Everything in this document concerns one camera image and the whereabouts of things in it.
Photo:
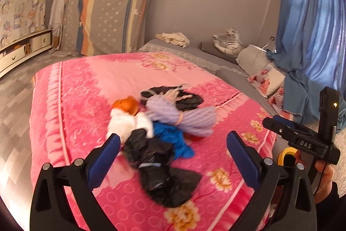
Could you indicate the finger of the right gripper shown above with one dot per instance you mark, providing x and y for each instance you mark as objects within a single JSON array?
[
  {"x": 293, "y": 125},
  {"x": 281, "y": 130}
]

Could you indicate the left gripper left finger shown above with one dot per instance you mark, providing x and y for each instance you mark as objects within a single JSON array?
[{"x": 50, "y": 209}]

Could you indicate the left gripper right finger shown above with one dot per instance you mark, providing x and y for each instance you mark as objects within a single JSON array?
[{"x": 295, "y": 209}]

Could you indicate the lavender knitted cloth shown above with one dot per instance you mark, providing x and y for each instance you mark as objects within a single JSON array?
[{"x": 198, "y": 122}]

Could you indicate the blue cloth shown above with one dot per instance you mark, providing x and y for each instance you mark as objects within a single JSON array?
[{"x": 173, "y": 135}]

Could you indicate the white plastic bag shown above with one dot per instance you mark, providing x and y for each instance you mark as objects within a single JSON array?
[{"x": 122, "y": 124}]

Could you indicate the black plastic bag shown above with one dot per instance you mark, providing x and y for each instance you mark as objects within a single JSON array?
[{"x": 152, "y": 158}]

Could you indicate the orange tangerine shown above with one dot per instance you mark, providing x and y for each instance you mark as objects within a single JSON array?
[{"x": 129, "y": 105}]

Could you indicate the person's right hand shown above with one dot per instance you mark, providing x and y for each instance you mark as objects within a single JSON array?
[{"x": 326, "y": 184}]

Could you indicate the baby print pillow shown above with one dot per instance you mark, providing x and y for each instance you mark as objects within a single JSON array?
[
  {"x": 267, "y": 81},
  {"x": 276, "y": 101}
]

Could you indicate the yellow tape roll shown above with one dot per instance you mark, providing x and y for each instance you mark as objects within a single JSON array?
[{"x": 287, "y": 157}]

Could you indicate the grey cushion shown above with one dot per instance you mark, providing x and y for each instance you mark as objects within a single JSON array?
[{"x": 252, "y": 59}]

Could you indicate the blue curtain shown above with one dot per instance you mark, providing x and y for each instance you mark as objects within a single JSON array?
[{"x": 310, "y": 49}]

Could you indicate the white tiger plush toy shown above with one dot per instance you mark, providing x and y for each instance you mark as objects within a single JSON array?
[{"x": 229, "y": 42}]

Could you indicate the pink floral blanket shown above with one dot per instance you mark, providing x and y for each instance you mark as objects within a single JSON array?
[{"x": 70, "y": 113}]

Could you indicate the beige crumpled cloth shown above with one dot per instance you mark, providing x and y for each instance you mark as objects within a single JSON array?
[{"x": 177, "y": 39}]

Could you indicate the white TV cabinet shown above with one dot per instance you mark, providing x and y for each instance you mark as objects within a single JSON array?
[{"x": 24, "y": 49}]

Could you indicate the striped grey cover sheet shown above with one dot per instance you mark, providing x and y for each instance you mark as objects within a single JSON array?
[{"x": 99, "y": 27}]

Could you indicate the cartoon print cover cloth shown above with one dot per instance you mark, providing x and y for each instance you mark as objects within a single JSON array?
[{"x": 20, "y": 18}]

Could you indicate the white hanging cloth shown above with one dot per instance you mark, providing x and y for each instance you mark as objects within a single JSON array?
[{"x": 60, "y": 1}]

